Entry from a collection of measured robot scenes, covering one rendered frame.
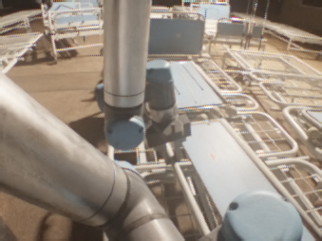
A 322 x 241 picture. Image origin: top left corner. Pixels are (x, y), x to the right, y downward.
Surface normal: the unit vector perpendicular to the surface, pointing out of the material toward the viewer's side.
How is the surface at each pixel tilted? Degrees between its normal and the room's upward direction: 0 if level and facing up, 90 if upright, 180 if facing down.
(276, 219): 12
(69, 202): 93
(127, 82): 90
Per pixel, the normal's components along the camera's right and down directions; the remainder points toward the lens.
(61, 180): 0.73, 0.22
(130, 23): 0.30, 0.53
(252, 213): -0.15, -0.80
